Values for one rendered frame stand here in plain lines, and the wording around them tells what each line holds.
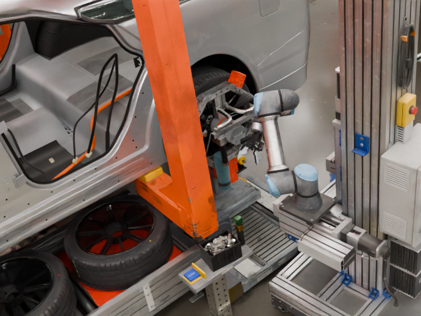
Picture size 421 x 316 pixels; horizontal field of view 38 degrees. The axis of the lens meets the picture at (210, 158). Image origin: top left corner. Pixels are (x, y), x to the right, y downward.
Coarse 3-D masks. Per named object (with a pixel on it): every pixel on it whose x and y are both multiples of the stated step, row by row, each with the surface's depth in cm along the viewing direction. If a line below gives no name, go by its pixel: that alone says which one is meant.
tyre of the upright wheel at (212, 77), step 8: (192, 72) 387; (200, 72) 385; (208, 72) 385; (216, 72) 385; (224, 72) 389; (200, 80) 377; (208, 80) 378; (216, 80) 382; (224, 80) 387; (200, 88) 377; (208, 88) 381; (232, 144) 415
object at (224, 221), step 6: (216, 210) 394; (222, 210) 394; (222, 216) 388; (228, 216) 388; (222, 222) 386; (228, 222) 389; (222, 228) 387; (228, 228) 390; (186, 234) 426; (210, 234) 386; (216, 234) 385; (204, 240) 398
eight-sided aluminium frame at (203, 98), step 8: (216, 88) 379; (224, 88) 378; (232, 88) 382; (240, 88) 386; (200, 96) 373; (208, 96) 372; (216, 96) 376; (200, 104) 371; (248, 104) 399; (200, 112) 373; (248, 120) 408; (248, 128) 408; (240, 144) 409; (232, 152) 407; (208, 160) 394
